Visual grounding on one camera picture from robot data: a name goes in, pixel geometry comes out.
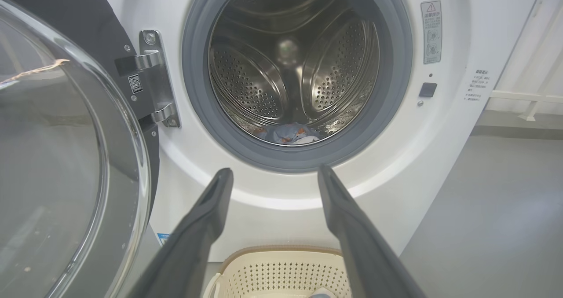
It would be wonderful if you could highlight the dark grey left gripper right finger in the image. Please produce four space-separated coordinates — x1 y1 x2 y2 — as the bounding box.
317 165 428 298

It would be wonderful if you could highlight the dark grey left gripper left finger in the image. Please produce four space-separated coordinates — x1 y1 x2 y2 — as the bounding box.
128 168 234 298

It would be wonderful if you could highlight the glass washer door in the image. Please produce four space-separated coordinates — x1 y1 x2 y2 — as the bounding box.
0 0 161 298

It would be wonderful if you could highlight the white front-load washing machine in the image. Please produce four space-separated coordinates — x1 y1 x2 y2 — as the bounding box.
94 0 547 263

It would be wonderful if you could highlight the cream perforated plastic laundry basket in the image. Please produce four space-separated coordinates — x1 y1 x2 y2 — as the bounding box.
203 245 353 298

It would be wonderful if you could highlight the white metal railing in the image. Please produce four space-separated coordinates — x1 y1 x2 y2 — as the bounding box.
487 0 563 122

